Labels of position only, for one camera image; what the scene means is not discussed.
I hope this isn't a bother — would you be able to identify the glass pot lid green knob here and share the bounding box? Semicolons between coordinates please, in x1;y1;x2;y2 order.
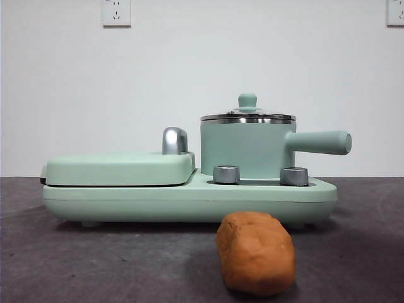
199;92;297;122

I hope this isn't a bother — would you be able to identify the silver control knob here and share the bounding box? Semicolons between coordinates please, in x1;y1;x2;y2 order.
213;164;241;184
280;166;309;187

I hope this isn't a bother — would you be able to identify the green breakfast machine base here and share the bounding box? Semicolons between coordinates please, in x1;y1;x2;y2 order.
42;169;338;229

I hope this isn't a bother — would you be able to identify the green pot with handle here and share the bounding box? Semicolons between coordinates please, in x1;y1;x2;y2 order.
199;118;353;177

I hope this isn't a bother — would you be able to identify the green griddle lid chrome handle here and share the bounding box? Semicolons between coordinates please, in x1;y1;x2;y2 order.
39;126;197;187

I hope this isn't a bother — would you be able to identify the white wall socket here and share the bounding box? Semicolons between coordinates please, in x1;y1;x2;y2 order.
386;0;404;27
101;0;132;27

